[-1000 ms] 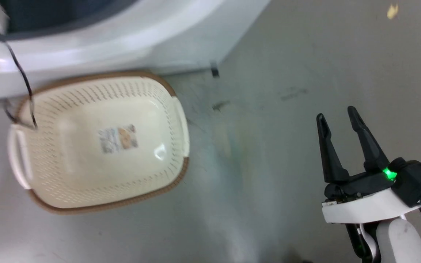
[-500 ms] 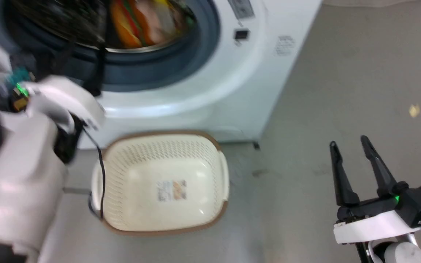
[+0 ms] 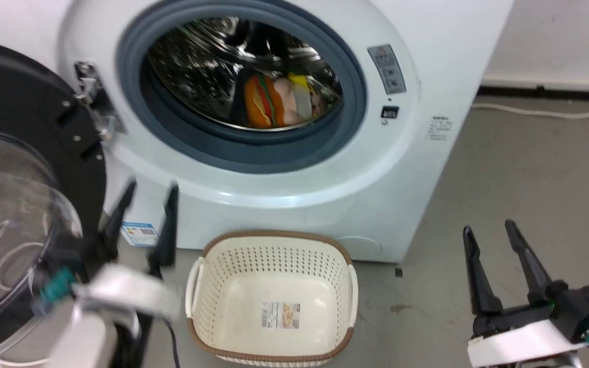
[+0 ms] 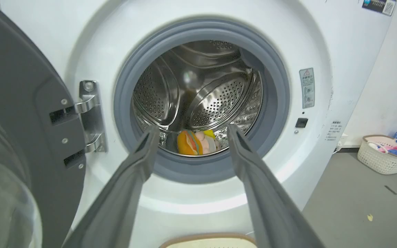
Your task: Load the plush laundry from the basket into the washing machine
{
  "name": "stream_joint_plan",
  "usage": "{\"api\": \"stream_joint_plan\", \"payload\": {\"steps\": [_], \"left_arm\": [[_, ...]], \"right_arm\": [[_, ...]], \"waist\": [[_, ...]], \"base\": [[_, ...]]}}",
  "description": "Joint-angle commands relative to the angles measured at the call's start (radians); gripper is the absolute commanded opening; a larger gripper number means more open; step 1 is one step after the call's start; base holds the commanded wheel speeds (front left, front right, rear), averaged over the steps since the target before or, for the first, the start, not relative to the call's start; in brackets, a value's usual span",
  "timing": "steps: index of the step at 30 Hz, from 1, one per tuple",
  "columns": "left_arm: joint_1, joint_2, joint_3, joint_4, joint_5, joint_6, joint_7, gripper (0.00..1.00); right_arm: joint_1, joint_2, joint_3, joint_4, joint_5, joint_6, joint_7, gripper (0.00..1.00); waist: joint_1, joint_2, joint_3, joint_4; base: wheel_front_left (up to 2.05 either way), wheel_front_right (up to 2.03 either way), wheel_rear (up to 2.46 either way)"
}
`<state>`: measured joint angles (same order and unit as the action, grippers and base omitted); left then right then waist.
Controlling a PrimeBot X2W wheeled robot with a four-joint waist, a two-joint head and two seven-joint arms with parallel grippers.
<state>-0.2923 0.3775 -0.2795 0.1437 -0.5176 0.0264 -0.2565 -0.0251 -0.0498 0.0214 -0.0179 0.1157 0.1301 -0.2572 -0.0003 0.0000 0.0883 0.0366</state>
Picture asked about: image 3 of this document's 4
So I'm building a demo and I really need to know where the cream perforated laundry basket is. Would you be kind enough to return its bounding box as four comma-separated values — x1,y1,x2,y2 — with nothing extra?
185,230,359,368

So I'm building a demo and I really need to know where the teal left gripper connector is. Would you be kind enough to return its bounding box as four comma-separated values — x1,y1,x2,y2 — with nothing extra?
39,267,76,303

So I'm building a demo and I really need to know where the small text label sticker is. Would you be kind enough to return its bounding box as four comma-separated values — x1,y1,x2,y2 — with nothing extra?
426,116,452,142

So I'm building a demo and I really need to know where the round washer filter cover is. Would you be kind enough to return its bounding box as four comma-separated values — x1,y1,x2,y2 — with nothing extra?
335,235,383,255

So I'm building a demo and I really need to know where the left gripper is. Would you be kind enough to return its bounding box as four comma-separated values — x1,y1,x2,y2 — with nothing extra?
52,179,182,324

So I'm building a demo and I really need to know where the grey rubber door gasket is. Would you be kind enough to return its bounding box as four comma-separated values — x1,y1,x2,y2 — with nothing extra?
116,6,368,174

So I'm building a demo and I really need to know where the metal washer door hinge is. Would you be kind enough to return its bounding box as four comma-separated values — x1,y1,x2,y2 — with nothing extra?
74,61,124,142

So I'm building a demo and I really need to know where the black-rimmed glass washer door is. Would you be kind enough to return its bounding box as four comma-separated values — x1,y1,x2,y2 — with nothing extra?
0,37,107,361

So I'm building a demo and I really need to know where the white front-load washing machine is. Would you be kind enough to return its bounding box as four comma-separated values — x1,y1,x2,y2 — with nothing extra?
0,0,515,264

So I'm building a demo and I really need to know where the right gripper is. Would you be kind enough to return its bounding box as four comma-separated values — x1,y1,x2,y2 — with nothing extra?
462,219,589,367

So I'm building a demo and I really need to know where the printed basket label sticker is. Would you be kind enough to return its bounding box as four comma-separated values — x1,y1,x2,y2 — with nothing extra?
261,301,301,330

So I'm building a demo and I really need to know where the blue energy label sticker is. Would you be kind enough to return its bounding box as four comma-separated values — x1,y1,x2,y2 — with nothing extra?
121,221,160,248

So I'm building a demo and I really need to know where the pink plush toy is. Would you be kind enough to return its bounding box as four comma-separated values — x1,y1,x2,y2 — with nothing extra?
273,78,306,126

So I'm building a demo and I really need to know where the steel washer drum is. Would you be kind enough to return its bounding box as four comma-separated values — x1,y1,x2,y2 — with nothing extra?
146,16,344,131

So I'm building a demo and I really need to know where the grey warning label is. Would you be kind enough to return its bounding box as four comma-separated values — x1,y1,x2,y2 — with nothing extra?
367,44,407,95

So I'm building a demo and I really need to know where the white floor cable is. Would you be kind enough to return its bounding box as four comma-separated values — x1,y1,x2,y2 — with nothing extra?
471,103,589,120

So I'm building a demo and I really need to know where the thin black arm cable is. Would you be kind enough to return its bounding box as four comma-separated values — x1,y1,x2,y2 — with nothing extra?
164,319,181,368

